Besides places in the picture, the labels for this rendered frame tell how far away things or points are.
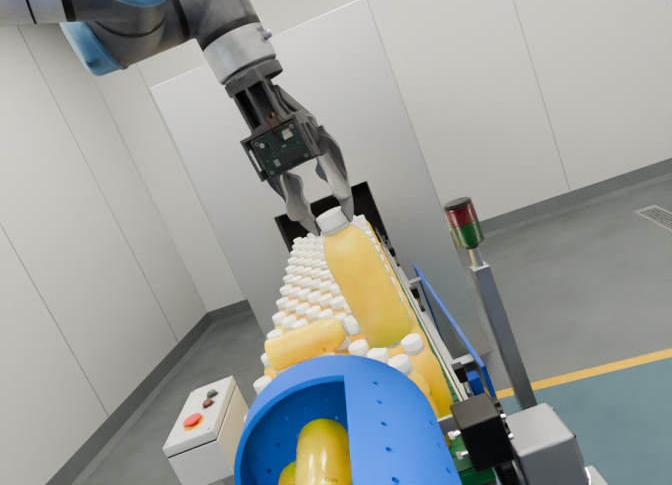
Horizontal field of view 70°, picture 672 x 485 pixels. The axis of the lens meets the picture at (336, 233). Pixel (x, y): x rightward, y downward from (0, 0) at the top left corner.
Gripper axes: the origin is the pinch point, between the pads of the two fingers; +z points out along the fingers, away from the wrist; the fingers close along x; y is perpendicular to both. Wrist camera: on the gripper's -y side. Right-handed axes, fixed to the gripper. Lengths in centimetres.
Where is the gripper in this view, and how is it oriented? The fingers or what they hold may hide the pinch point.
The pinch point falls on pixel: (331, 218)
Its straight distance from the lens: 62.9
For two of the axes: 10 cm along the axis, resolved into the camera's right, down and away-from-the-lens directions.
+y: -1.2, 3.1, -9.4
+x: 8.8, -4.0, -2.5
